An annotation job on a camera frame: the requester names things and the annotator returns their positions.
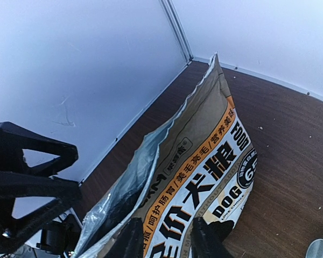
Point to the dog food bag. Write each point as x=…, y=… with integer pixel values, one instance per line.
x=200, y=163

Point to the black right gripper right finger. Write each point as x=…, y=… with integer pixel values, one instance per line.
x=204, y=242

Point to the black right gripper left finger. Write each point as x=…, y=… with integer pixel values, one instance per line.
x=129, y=242

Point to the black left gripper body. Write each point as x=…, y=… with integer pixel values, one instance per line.
x=56, y=237

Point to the metal food scoop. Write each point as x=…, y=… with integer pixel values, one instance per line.
x=315, y=249

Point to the left aluminium corner post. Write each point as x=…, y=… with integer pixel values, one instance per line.
x=177, y=28

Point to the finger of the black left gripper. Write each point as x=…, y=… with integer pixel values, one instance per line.
x=25, y=152
x=34, y=199

